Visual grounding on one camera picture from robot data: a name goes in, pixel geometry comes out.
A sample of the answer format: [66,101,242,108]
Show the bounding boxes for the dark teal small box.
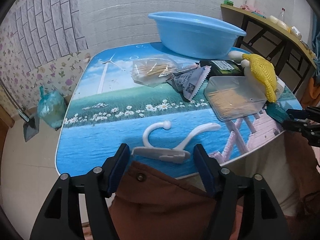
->
[265,102,291,124]

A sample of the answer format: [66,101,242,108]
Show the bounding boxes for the yellow mesh bag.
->
[242,54,277,102]

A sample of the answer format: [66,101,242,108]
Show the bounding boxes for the clear box of toothpicks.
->
[204,76,266,122]

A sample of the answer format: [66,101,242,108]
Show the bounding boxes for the white plastic hook hanger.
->
[131,120,221,164]

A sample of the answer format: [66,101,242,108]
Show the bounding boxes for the wooden side table black legs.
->
[220,4,316,94]

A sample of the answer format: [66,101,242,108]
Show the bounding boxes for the brown operator clothing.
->
[109,132,319,239]

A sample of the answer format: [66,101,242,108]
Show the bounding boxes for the grey metal dustpan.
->
[1,80,40,142]

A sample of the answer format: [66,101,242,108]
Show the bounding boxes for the green knotted trash bag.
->
[37,86,67,130]

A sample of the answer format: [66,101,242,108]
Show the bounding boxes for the cream round objects on shelf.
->
[268,15,290,31]

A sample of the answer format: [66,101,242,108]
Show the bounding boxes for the black green packaged box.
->
[199,60,244,78]

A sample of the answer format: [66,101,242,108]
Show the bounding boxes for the crumpled snack wrapper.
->
[166,66,211,101]

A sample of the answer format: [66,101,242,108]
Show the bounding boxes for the pink cloth on shelf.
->
[240,4,265,16]

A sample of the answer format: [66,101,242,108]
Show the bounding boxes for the cotton swab plastic bag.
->
[131,54,182,87]

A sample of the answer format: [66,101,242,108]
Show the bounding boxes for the green small box on shelf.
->
[223,0,234,6]

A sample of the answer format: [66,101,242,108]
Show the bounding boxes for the blue plastic basin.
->
[148,11,246,60]

